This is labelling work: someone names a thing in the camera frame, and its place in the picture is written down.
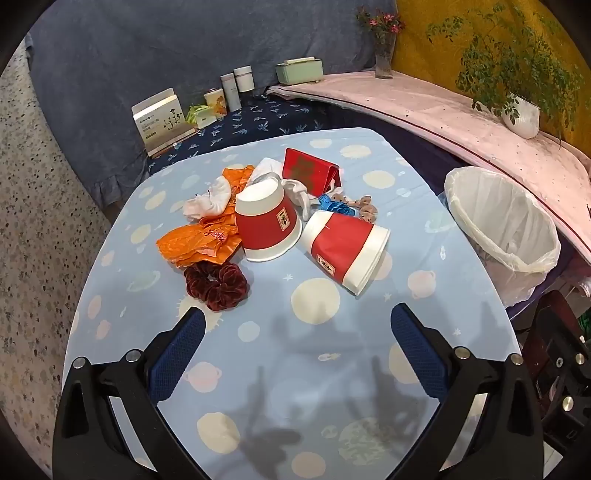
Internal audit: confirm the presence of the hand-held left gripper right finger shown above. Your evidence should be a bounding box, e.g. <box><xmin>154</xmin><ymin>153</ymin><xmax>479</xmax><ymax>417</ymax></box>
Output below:
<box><xmin>390</xmin><ymin>302</ymin><xmax>546</xmax><ymax>480</ymax></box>

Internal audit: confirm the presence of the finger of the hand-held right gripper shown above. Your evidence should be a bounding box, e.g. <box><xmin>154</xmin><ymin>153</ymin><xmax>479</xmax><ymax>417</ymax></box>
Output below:
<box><xmin>536</xmin><ymin>333</ymin><xmax>591</xmax><ymax>462</ymax></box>

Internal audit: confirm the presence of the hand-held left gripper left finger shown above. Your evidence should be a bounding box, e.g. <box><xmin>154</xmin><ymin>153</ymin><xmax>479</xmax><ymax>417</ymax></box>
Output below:
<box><xmin>52</xmin><ymin>307</ymin><xmax>208</xmax><ymax>480</ymax></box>

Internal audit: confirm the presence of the trash bin with white bag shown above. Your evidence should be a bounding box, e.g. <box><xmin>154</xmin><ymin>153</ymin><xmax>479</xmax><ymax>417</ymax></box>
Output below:
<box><xmin>438</xmin><ymin>165</ymin><xmax>561</xmax><ymax>308</ymax></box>

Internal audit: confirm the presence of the red and white paper cup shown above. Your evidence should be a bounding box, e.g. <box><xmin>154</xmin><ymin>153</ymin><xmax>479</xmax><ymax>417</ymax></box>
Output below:
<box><xmin>235</xmin><ymin>178</ymin><xmax>303</xmax><ymax>264</ymax></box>
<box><xmin>301</xmin><ymin>210</ymin><xmax>392</xmax><ymax>297</ymax></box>

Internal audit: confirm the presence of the orange plastic bag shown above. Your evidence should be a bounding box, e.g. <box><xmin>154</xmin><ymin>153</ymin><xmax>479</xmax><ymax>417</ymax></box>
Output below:
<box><xmin>156</xmin><ymin>213</ymin><xmax>243</xmax><ymax>268</ymax></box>
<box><xmin>217</xmin><ymin>166</ymin><xmax>257</xmax><ymax>217</ymax></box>

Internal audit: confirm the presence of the white sock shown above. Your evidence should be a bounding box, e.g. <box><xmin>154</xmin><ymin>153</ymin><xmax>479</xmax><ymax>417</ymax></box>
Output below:
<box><xmin>249</xmin><ymin>157</ymin><xmax>319</xmax><ymax>222</ymax></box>
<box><xmin>181</xmin><ymin>178</ymin><xmax>237</xmax><ymax>220</ymax></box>

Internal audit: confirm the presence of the dark red stool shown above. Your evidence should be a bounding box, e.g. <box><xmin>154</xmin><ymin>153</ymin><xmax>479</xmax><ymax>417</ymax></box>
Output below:
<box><xmin>517</xmin><ymin>291</ymin><xmax>585</xmax><ymax>398</ymax></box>

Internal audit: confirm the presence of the dark red velvet scrunchie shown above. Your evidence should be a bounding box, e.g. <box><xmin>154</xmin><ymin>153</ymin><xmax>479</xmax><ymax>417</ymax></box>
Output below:
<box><xmin>184</xmin><ymin>261</ymin><xmax>250</xmax><ymax>312</ymax></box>

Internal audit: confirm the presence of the blue planet print tablecloth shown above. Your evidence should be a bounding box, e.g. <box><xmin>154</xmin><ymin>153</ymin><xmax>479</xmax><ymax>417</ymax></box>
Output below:
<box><xmin>62</xmin><ymin>126</ymin><xmax>522</xmax><ymax>480</ymax></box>

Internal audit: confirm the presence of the brown patterned scrunchie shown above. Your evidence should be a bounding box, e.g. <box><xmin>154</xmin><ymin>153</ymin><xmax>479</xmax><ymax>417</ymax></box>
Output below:
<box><xmin>329</xmin><ymin>193</ymin><xmax>378</xmax><ymax>223</ymax></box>

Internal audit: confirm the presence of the blue ribbon bow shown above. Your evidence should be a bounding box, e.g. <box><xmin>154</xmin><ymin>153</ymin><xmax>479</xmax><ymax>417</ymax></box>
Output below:
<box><xmin>318</xmin><ymin>193</ymin><xmax>357</xmax><ymax>219</ymax></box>

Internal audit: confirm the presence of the white and gold gift box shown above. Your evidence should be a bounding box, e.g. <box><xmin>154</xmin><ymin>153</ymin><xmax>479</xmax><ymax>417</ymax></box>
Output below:
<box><xmin>131</xmin><ymin>88</ymin><xmax>197</xmax><ymax>158</ymax></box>

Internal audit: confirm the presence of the small green and white box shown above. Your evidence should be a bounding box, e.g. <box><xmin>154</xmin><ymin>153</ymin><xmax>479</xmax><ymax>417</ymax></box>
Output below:
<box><xmin>186</xmin><ymin>104</ymin><xmax>218</xmax><ymax>130</ymax></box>

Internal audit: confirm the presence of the navy leaf print cloth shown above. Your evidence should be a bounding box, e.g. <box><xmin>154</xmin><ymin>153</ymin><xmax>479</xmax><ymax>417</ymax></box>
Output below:
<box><xmin>148</xmin><ymin>95</ymin><xmax>333</xmax><ymax>176</ymax></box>

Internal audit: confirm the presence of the pink floral cloth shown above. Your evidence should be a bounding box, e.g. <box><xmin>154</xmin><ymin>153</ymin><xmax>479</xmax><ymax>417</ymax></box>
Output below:
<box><xmin>267</xmin><ymin>69</ymin><xmax>591</xmax><ymax>250</ymax></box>

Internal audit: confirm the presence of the orange print tin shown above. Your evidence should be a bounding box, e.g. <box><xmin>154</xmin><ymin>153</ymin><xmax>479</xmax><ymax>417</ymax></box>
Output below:
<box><xmin>204</xmin><ymin>88</ymin><xmax>228</xmax><ymax>117</ymax></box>

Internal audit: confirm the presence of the green plant in white pot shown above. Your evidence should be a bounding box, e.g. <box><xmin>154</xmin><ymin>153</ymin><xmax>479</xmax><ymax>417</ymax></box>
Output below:
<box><xmin>425</xmin><ymin>2</ymin><xmax>587</xmax><ymax>139</ymax></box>

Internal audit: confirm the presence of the grey tall bottle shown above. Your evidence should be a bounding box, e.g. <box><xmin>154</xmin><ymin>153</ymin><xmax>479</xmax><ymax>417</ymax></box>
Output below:
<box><xmin>220</xmin><ymin>73</ymin><xmax>242</xmax><ymax>113</ymax></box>

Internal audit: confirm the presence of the white round canister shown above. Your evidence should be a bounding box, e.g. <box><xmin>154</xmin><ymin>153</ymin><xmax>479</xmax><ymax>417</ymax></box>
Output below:
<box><xmin>233</xmin><ymin>66</ymin><xmax>256</xmax><ymax>94</ymax></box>

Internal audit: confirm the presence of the glass vase with pink flowers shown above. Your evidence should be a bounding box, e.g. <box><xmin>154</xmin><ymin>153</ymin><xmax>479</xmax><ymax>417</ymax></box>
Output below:
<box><xmin>355</xmin><ymin>4</ymin><xmax>404</xmax><ymax>80</ymax></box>

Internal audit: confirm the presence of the blue-grey blanket backdrop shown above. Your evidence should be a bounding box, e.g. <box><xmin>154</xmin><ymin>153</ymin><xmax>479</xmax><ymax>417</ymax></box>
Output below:
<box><xmin>25</xmin><ymin>0</ymin><xmax>400</xmax><ymax>222</ymax></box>

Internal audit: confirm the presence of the yellow cloth backdrop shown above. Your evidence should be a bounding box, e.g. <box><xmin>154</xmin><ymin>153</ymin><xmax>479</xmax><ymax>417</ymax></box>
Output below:
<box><xmin>392</xmin><ymin>0</ymin><xmax>591</xmax><ymax>153</ymax></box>

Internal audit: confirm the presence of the green tissue box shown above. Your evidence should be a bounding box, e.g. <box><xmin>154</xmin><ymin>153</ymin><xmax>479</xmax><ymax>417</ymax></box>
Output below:
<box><xmin>276</xmin><ymin>56</ymin><xmax>324</xmax><ymax>87</ymax></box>

